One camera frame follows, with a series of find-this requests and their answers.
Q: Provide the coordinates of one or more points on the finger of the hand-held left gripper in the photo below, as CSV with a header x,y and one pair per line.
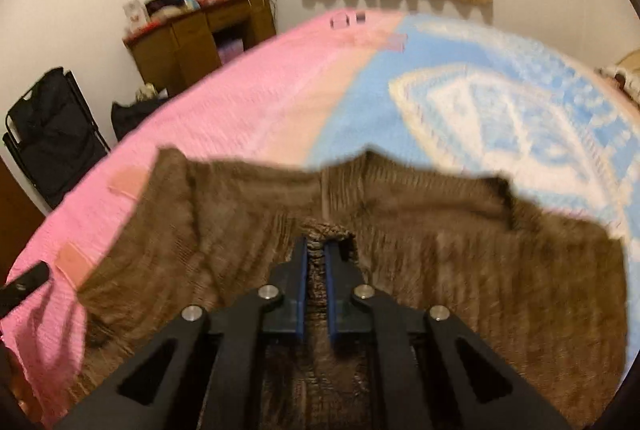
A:
x,y
25,285

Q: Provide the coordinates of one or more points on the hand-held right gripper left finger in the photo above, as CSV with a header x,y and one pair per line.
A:
x,y
300,295

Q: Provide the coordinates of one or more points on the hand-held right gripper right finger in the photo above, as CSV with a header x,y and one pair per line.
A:
x,y
330,300

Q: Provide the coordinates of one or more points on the brown knit sweater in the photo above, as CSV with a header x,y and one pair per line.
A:
x,y
450,285

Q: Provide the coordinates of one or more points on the dark clothes pile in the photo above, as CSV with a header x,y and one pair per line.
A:
x,y
167,6

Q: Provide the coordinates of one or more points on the brown wooden panel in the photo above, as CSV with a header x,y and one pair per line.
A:
x,y
17,220

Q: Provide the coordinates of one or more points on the black folding chair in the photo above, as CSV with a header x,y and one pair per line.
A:
x,y
50,135

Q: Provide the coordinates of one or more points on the black bag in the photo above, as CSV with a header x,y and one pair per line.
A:
x,y
135,117

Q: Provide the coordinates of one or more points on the pink and blue patterned blanket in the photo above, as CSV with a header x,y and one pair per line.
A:
x,y
250,100

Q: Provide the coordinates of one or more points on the purple box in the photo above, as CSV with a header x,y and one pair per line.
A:
x,y
230,50

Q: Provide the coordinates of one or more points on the small clear box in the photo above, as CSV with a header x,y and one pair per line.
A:
x,y
340,20

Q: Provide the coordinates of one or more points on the brown wooden desk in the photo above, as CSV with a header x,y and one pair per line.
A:
x,y
190,40

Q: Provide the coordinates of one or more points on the white and pink box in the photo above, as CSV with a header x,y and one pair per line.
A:
x,y
135,15

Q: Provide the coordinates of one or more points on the patterned cream pillow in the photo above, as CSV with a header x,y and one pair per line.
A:
x,y
625,77

